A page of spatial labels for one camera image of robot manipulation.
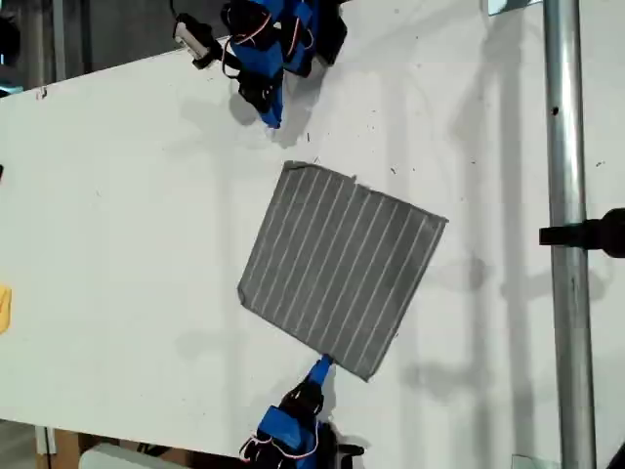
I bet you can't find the grey striped towel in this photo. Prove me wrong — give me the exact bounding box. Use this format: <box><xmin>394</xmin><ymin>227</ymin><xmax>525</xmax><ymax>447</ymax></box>
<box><xmin>237</xmin><ymin>159</ymin><xmax>449</xmax><ymax>383</ymax></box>

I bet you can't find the white box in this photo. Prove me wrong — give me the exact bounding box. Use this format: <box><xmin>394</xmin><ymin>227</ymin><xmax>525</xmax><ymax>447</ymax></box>
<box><xmin>79</xmin><ymin>442</ymin><xmax>196</xmax><ymax>469</ymax></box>

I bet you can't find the brown board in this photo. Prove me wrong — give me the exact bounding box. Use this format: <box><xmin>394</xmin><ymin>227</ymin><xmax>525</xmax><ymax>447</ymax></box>
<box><xmin>54</xmin><ymin>428</ymin><xmax>196</xmax><ymax>465</ymax></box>

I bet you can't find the black clamp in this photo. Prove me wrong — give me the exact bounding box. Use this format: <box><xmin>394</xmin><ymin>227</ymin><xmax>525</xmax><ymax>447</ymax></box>
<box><xmin>538</xmin><ymin>207</ymin><xmax>625</xmax><ymax>259</ymax></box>

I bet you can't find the yellow object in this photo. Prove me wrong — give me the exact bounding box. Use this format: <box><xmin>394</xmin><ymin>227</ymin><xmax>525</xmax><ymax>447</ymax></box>
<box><xmin>0</xmin><ymin>285</ymin><xmax>13</xmax><ymax>336</ymax></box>

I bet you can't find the grey metal frame bar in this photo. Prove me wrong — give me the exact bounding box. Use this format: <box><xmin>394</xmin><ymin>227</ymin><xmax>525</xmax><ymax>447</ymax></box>
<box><xmin>51</xmin><ymin>0</ymin><xmax>67</xmax><ymax>82</ymax></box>

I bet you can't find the steel post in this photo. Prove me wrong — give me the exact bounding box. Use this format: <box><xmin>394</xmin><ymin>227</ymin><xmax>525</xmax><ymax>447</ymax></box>
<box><xmin>541</xmin><ymin>0</ymin><xmax>598</xmax><ymax>469</ymax></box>

